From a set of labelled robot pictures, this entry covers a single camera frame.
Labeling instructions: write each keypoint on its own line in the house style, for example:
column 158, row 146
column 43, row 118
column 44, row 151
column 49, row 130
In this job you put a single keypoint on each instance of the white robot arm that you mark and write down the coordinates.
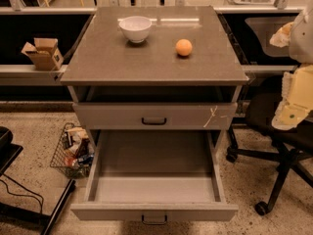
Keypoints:
column 297, row 87

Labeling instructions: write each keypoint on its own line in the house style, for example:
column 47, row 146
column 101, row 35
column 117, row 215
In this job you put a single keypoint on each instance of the open cardboard box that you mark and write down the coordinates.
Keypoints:
column 44, row 54

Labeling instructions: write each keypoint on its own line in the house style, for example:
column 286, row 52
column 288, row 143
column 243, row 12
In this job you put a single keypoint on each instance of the grey top drawer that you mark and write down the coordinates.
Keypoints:
column 161, row 116

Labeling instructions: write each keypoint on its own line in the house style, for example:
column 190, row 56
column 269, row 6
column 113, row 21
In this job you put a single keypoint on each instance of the grey drawer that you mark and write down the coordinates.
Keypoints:
column 154, row 177
column 161, row 116

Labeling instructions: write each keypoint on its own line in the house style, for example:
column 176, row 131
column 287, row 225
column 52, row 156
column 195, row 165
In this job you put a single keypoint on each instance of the wire basket with items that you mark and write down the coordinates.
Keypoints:
column 74, row 153

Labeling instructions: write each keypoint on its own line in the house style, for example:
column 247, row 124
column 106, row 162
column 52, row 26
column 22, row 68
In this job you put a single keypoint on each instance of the orange fruit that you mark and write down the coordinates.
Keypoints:
column 183, row 47

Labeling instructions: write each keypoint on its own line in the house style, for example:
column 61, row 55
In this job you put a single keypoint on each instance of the white bowl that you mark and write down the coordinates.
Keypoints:
column 135, row 28

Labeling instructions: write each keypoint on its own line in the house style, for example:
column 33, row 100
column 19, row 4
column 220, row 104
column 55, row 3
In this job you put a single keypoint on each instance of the black stand base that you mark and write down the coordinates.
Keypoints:
column 8, row 153

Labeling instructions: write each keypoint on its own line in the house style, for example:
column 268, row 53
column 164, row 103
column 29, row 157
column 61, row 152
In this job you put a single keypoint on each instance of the grey drawer cabinet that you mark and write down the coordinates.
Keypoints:
column 108, row 68

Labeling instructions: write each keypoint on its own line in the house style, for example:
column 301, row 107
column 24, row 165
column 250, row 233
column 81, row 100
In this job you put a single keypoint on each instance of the black office chair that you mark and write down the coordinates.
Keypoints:
column 293, row 146

